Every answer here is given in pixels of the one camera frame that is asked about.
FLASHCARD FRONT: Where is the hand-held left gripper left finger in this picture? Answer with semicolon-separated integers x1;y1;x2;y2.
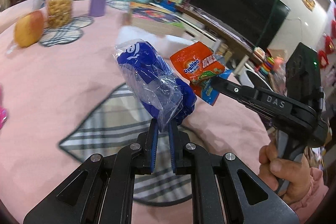
23;118;160;224

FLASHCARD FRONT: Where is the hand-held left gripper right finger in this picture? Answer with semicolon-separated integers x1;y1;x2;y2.
169;122;300;224

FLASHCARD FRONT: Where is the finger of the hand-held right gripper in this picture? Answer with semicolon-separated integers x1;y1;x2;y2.
209;75;329;148

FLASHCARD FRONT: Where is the white bin with black bag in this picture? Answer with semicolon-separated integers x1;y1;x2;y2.
241;67;272;91

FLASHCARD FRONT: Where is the blue plastic wrapper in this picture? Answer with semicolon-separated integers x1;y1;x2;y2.
114;40;198;133

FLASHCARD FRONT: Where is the orange snack packet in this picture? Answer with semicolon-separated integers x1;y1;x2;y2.
169;41;235;107

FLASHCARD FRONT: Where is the person's right hand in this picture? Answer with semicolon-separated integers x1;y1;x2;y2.
258;142;313;205

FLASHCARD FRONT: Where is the white television cabinet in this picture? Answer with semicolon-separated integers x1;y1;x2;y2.
150;2;252;67

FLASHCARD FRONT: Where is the black flat television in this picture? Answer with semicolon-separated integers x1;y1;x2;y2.
184;0;291;51

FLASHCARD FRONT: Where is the colourful printed flat box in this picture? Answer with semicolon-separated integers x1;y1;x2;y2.
128;2;185;36

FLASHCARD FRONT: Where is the bright pink item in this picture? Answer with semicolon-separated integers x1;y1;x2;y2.
0;84;9;130

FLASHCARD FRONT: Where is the clear cup of nuts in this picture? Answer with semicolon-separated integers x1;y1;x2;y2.
43;0;80;29

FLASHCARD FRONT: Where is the apple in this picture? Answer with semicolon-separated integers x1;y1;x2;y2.
14;10;45;48

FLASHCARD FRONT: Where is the red heart wall decoration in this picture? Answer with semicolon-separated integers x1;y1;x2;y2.
318;50;329;67
325;34;336;53

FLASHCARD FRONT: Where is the rainbow stacking ring toy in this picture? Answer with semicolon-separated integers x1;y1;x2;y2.
259;55;277;75

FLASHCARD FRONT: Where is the gold and red wall sticker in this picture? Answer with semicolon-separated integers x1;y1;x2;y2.
303;0;316;12

